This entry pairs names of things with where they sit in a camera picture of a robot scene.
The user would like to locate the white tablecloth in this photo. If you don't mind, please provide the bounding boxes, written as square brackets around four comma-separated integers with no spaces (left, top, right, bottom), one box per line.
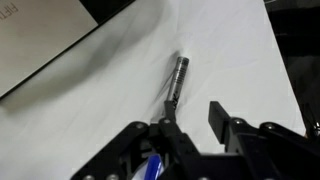
[0,0,307,180]

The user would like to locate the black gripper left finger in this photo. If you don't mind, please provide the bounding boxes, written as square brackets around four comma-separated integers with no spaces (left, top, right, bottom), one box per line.
[71,99,201,180]

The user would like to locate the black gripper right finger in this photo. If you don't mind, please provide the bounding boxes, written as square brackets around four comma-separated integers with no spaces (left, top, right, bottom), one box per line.
[208,100,320,180]

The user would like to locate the grey marker with blue cap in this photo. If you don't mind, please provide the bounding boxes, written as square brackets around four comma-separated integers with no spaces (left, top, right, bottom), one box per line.
[131,55,190,180]

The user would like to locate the black and white book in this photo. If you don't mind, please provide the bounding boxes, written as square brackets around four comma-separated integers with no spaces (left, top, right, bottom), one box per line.
[0,0,137,101]

